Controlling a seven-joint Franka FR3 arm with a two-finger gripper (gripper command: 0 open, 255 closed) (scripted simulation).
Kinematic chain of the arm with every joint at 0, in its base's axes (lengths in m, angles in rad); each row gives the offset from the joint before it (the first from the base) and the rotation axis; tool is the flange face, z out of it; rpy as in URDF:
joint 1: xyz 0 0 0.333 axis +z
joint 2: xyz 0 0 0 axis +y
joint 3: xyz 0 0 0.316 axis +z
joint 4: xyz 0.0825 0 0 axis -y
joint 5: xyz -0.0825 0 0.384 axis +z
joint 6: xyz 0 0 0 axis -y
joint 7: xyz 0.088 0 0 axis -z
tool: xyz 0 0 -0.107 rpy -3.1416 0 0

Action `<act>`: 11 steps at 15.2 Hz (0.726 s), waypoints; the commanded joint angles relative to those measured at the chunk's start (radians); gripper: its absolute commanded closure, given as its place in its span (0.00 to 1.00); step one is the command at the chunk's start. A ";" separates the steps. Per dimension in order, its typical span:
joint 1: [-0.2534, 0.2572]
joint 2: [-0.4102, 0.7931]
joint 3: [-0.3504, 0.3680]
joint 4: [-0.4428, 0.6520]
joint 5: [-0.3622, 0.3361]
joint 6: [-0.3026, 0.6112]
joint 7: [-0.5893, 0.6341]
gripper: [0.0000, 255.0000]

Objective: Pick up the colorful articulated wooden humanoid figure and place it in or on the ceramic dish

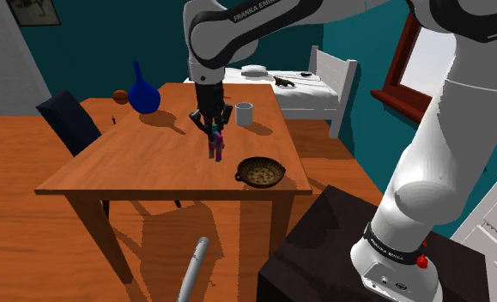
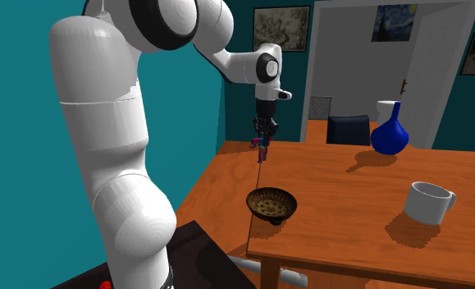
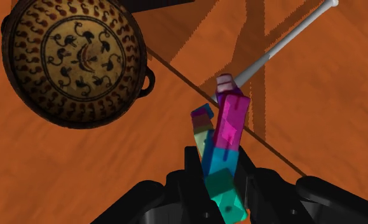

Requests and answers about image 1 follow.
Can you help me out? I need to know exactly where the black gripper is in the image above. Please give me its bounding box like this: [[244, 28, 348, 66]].
[[189, 81, 234, 136]]

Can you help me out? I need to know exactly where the white cup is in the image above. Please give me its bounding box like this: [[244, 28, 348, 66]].
[[234, 102, 255, 127]]

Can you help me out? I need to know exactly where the wooden table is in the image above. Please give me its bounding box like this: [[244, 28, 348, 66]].
[[33, 82, 313, 286]]

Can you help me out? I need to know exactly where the blue round vase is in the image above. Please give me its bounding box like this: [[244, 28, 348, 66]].
[[127, 61, 162, 115]]

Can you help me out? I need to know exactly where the brown woven basket bowl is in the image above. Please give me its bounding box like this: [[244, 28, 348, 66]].
[[234, 156, 287, 190]]

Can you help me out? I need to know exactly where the orange brown ball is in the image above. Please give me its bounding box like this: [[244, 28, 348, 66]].
[[112, 89, 130, 106]]

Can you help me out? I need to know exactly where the white bed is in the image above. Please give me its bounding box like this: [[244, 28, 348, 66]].
[[184, 45, 359, 140]]

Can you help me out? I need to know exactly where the dark blue chair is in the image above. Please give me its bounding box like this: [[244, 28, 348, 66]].
[[35, 89, 182, 219]]

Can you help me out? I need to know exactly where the grey metal rod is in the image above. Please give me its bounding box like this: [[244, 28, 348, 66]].
[[175, 236, 210, 302]]

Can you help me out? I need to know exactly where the dark robot stand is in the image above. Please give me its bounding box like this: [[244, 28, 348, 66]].
[[256, 184, 491, 302]]

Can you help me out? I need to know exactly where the red framed window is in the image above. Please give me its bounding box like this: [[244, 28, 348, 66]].
[[370, 12, 458, 125]]

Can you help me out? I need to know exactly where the white panelled cabinet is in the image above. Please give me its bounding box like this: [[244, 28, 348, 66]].
[[451, 159, 497, 302]]

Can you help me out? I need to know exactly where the dark framed wall picture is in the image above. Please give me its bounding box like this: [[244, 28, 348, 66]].
[[6, 0, 62, 27]]

